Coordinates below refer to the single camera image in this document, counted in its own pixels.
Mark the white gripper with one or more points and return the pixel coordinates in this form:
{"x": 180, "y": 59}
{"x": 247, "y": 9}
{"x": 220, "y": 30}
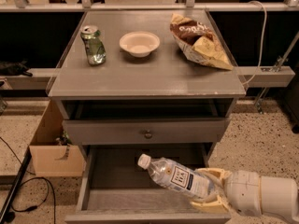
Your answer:
{"x": 242, "y": 189}

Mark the clear plastic water bottle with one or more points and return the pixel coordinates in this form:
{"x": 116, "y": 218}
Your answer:
{"x": 172, "y": 175}

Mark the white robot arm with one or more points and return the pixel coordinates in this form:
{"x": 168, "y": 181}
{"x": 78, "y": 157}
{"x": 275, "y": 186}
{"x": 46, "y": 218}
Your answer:
{"x": 278, "y": 196}

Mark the open grey lower drawer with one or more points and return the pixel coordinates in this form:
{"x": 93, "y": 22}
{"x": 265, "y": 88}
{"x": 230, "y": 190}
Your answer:
{"x": 115, "y": 190}

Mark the grey wooden drawer cabinet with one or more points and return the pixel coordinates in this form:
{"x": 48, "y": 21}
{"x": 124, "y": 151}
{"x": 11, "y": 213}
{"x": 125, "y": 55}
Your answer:
{"x": 162, "y": 85}

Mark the closed grey drawer with knob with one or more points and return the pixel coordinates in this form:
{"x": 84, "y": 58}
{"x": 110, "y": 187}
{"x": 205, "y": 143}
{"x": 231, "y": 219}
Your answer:
{"x": 145, "y": 131}

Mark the brown yellow chip bag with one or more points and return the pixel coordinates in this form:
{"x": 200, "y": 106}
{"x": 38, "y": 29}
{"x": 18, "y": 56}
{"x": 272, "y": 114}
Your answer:
{"x": 198, "y": 42}

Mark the white paper bowl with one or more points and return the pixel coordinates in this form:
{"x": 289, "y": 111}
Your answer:
{"x": 140, "y": 44}

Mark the cardboard box on floor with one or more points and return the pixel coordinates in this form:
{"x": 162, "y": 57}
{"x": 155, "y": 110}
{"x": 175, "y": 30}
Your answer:
{"x": 51, "y": 154}

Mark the crushed green soda can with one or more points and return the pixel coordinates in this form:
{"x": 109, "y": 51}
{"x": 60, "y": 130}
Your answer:
{"x": 95, "y": 50}

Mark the black object on ledge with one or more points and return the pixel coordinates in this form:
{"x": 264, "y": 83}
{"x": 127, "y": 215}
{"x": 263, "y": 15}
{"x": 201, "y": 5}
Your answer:
{"x": 14, "y": 69}

